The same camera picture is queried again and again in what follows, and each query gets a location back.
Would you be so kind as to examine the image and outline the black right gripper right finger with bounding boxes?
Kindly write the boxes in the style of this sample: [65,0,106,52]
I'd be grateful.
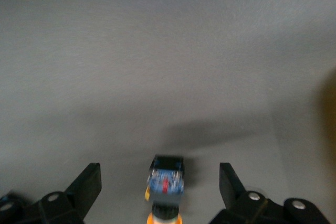
[209,162,332,224]

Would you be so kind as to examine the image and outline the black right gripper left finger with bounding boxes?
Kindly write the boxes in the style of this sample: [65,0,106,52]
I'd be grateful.
[0,162,102,224]

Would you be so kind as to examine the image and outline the yellow plastic tray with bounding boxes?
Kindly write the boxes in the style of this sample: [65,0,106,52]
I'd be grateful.
[313,68,336,162]

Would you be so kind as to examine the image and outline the yellow cap push button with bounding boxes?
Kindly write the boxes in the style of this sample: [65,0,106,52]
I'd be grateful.
[144,154,186,224]

